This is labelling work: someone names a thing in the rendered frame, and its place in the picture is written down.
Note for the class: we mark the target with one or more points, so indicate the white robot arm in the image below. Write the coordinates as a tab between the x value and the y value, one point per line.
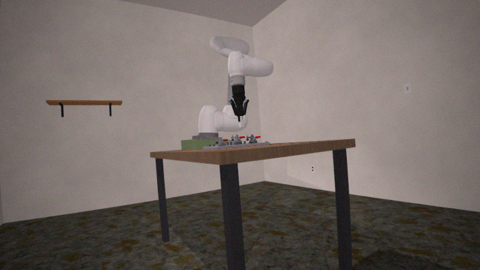
211	120

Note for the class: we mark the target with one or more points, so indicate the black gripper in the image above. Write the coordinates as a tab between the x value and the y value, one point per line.
239	97

